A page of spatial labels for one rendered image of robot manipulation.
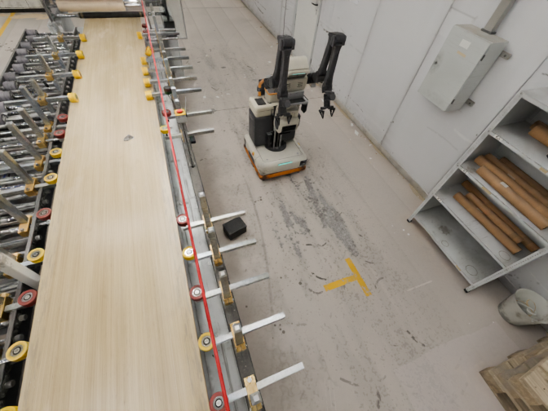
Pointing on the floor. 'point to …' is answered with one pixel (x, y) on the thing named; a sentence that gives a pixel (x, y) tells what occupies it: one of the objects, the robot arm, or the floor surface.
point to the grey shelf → (467, 262)
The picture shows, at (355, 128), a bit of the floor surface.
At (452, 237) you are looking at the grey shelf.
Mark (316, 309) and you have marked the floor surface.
